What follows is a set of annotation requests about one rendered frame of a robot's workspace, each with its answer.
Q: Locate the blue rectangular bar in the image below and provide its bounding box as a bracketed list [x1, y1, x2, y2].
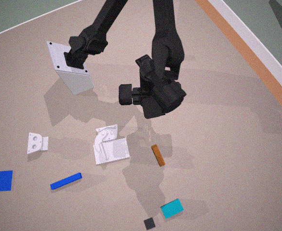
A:
[50, 173, 82, 190]

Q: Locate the orange flat bar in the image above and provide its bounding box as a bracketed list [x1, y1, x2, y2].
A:
[151, 144, 166, 166]

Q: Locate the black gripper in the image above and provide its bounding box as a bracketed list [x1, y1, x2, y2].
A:
[119, 84, 152, 105]

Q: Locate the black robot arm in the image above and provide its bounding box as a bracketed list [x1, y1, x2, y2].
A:
[64, 0, 186, 119]

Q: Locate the cyan rectangular block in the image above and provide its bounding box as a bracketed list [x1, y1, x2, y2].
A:
[161, 199, 184, 218]

